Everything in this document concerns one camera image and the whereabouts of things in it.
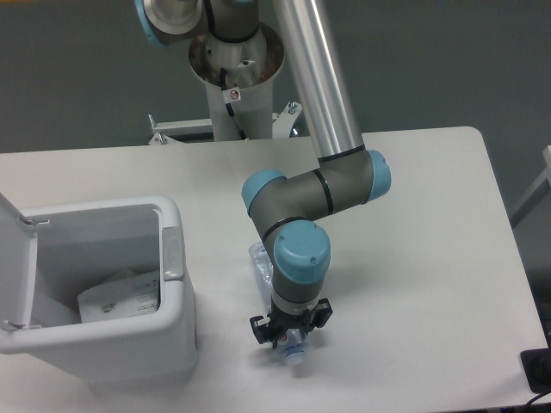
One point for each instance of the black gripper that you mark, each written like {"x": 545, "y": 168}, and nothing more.
{"x": 272, "y": 328}

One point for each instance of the clear plastic water bottle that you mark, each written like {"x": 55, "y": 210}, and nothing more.
{"x": 292, "y": 345}

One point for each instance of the clear plastic wrapper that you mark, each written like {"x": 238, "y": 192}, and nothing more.
{"x": 129, "y": 297}

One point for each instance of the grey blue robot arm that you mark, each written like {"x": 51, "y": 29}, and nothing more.
{"x": 285, "y": 209}

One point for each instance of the white trash can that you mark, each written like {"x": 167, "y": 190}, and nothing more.
{"x": 92, "y": 242}

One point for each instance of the white trash can lid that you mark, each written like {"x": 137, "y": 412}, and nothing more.
{"x": 19, "y": 251}

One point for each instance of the black device at edge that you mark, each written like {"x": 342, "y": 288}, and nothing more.
{"x": 536, "y": 365}

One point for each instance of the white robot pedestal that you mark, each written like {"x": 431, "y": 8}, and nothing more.
{"x": 238, "y": 79}

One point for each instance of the white frame at right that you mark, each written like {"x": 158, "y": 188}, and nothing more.
{"x": 535, "y": 192}

